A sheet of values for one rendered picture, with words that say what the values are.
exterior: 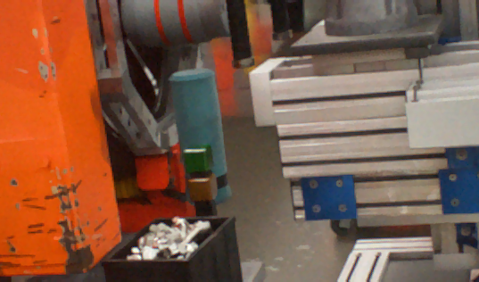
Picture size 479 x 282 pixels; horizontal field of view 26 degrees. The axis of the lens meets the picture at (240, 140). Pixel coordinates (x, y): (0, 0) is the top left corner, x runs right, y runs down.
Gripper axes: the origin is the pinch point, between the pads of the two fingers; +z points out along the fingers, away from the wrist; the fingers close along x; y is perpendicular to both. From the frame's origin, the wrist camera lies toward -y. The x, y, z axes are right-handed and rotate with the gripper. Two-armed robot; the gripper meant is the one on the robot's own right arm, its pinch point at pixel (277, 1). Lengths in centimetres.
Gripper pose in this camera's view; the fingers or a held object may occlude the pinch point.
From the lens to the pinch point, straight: 226.1
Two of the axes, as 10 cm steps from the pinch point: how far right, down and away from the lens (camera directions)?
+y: -1.3, -9.7, -2.2
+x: 9.6, -0.7, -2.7
